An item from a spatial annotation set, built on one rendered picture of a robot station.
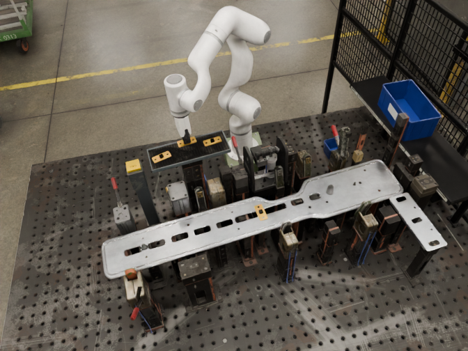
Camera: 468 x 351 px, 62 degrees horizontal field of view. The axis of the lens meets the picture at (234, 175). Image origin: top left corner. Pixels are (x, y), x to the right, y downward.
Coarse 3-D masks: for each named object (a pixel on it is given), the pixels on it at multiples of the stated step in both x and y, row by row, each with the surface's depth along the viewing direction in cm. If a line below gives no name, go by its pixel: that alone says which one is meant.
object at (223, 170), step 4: (220, 168) 180; (224, 168) 180; (228, 168) 180; (220, 172) 179; (224, 172) 179; (228, 172) 179; (220, 176) 183; (224, 176) 179; (228, 176) 180; (224, 180) 181; (228, 180) 182; (224, 184) 184; (228, 184) 185; (224, 188) 186; (228, 188) 187; (228, 192) 190; (232, 192) 191; (228, 196) 192; (232, 196) 193; (228, 200) 195; (232, 200) 196; (228, 220) 208
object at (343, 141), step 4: (344, 128) 176; (348, 128) 176; (344, 132) 178; (348, 132) 174; (340, 136) 180; (344, 136) 179; (348, 136) 175; (340, 140) 181; (344, 140) 181; (348, 140) 180; (340, 144) 182; (344, 144) 183; (340, 148) 183; (344, 148) 184; (340, 152) 184; (344, 152) 186; (340, 156) 185; (344, 156) 187
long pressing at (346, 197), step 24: (360, 168) 189; (384, 168) 188; (312, 192) 181; (336, 192) 180; (360, 192) 180; (384, 192) 179; (192, 216) 176; (216, 216) 175; (288, 216) 174; (312, 216) 173; (120, 240) 170; (144, 240) 169; (168, 240) 169; (192, 240) 168; (216, 240) 167; (120, 264) 162; (144, 264) 162
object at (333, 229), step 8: (328, 224) 171; (328, 232) 170; (336, 232) 168; (328, 240) 174; (336, 240) 174; (320, 248) 188; (328, 248) 179; (320, 256) 190; (328, 256) 185; (328, 264) 188
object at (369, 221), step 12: (360, 216) 167; (372, 216) 166; (360, 228) 172; (372, 228) 165; (348, 240) 186; (360, 240) 177; (372, 240) 173; (348, 252) 190; (360, 252) 182; (360, 264) 189
